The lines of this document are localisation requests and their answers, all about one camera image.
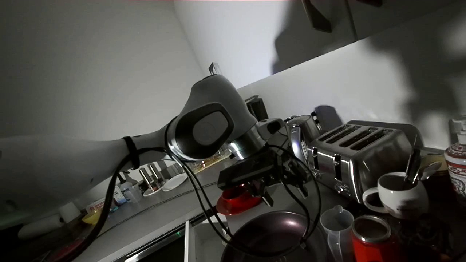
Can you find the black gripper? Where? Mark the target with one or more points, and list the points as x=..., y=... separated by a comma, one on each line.
x=291, y=172

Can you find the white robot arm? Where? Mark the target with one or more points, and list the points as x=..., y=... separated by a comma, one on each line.
x=208, y=126

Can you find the white open drawer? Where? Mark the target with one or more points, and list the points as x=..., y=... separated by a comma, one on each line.
x=204, y=242

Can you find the patterned ceramic jar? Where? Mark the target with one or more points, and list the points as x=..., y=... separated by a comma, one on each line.
x=457, y=168

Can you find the silver electric kettle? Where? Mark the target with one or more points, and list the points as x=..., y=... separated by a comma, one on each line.
x=299, y=133

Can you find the dark grey rounded container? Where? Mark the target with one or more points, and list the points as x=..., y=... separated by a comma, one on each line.
x=328, y=117

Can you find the dark frying pan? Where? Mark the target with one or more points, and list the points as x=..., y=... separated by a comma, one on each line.
x=271, y=235

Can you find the black coffee maker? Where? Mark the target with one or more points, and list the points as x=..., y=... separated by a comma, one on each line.
x=256, y=108

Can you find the silver toaster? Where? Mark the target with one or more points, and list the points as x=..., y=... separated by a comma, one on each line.
x=368, y=155

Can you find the red metal cup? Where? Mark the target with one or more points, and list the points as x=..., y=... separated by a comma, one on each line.
x=371, y=242

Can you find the white mug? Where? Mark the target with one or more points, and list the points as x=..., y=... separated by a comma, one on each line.
x=401, y=194

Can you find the white plate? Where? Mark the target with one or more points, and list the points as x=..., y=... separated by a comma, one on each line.
x=175, y=183

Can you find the metal spoon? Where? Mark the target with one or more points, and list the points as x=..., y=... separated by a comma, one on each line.
x=430, y=171
x=414, y=165

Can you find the white cabinet door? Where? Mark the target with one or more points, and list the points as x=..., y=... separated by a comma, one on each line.
x=398, y=12
x=310, y=44
x=208, y=34

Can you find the metal shaker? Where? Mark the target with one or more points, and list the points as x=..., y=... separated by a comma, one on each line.
x=160, y=171
x=144, y=181
x=153, y=175

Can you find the clear pump bottle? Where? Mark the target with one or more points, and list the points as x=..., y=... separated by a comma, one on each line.
x=131, y=194

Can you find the colourful small box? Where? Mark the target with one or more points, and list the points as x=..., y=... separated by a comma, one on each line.
x=95, y=213

